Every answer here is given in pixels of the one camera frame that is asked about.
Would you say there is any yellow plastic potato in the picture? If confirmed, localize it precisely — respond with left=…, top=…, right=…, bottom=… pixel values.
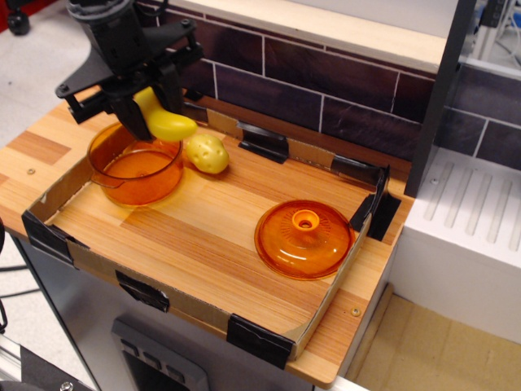
left=186, top=134, right=230, bottom=174

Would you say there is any dark tile backsplash panel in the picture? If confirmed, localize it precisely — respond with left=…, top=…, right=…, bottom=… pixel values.
left=134, top=0, right=477, bottom=199

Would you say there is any black caster wheel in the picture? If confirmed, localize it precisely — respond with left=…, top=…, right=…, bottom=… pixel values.
left=7, top=8, right=30, bottom=36

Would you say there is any white drainer sink unit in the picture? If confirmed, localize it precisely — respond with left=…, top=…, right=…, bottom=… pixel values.
left=390, top=148, right=520, bottom=342

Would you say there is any orange transparent pot lid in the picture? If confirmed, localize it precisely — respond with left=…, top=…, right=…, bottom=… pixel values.
left=254, top=200, right=356, bottom=280

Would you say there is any orange transparent pot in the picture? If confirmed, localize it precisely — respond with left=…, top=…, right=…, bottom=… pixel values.
left=87, top=123, right=184, bottom=206

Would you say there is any grey oven control panel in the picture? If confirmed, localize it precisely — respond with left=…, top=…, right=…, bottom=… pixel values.
left=112, top=319, right=211, bottom=391

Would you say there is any cardboard fence with black tape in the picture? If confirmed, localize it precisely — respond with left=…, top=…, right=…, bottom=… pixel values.
left=24, top=102, right=411, bottom=383

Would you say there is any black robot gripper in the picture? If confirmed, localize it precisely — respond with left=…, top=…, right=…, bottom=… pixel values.
left=55, top=7, right=204, bottom=142

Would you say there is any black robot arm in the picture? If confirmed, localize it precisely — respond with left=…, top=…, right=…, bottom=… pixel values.
left=55, top=1, right=204, bottom=141

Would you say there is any yellow plastic banana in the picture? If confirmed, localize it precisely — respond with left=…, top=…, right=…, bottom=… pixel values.
left=134, top=87, right=198, bottom=143

